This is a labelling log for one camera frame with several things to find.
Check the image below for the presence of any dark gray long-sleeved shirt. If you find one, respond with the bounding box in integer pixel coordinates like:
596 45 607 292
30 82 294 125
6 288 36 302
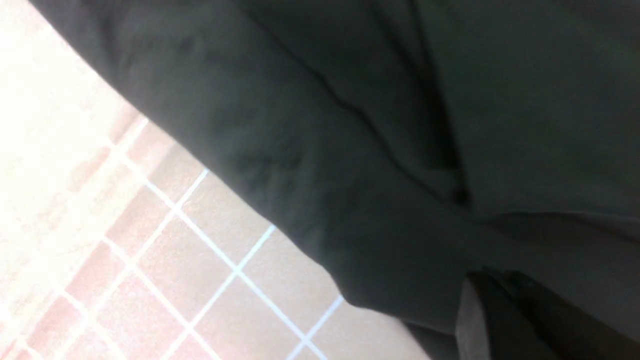
32 0 640 360

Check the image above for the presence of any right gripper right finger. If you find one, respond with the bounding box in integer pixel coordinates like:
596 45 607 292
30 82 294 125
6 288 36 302
493 271 640 360

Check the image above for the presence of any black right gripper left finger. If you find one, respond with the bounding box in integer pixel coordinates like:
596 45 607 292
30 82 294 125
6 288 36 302
455 272 551 360

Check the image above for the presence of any peach grid tablecloth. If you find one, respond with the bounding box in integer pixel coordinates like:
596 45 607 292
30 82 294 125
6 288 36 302
1 0 427 360

